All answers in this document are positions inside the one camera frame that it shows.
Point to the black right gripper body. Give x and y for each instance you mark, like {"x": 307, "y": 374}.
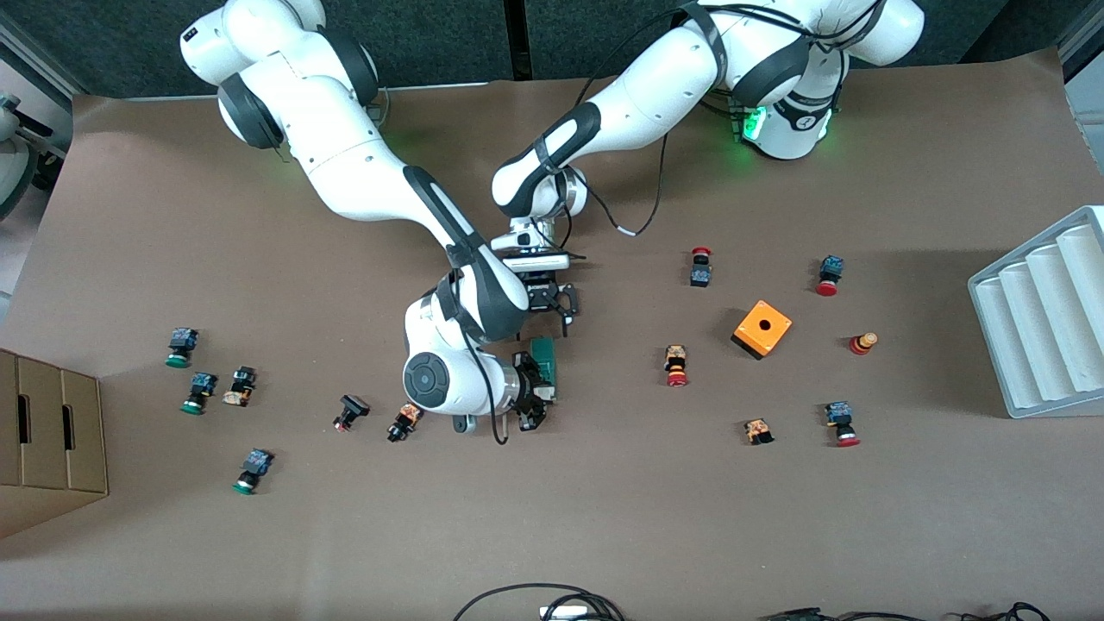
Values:
{"x": 529, "y": 388}

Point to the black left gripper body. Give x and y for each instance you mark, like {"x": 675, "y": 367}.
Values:
{"x": 542, "y": 296}

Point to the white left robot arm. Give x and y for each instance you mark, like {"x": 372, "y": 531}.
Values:
{"x": 655, "y": 95}

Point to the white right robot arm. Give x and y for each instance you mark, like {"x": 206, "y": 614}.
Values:
{"x": 345, "y": 164}

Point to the red emergency stop orange block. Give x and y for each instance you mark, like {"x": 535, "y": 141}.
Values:
{"x": 675, "y": 355}

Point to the black push button orange block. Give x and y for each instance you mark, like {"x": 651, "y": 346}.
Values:
{"x": 407, "y": 416}

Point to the red mushroom button blue block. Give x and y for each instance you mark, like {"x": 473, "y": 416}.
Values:
{"x": 831, "y": 267}
{"x": 700, "y": 276}
{"x": 838, "y": 414}

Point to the white plug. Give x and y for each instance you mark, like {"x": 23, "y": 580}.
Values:
{"x": 565, "y": 613}

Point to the green push button blue block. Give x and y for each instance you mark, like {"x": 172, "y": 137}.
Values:
{"x": 203, "y": 382}
{"x": 257, "y": 461}
{"x": 183, "y": 339}

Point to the red yellow emergency stop head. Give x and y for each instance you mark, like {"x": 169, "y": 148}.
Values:
{"x": 860, "y": 345}

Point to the brown cardboard box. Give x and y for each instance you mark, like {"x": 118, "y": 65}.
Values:
{"x": 52, "y": 448}

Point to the white grooved plastic tray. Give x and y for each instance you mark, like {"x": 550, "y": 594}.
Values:
{"x": 1044, "y": 328}

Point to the white grey machine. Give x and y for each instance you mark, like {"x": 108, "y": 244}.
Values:
{"x": 7, "y": 121}

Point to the orange button enclosure box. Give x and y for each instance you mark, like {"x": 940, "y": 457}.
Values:
{"x": 750, "y": 329}

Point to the black switch orange contact block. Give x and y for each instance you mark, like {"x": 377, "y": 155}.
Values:
{"x": 241, "y": 379}

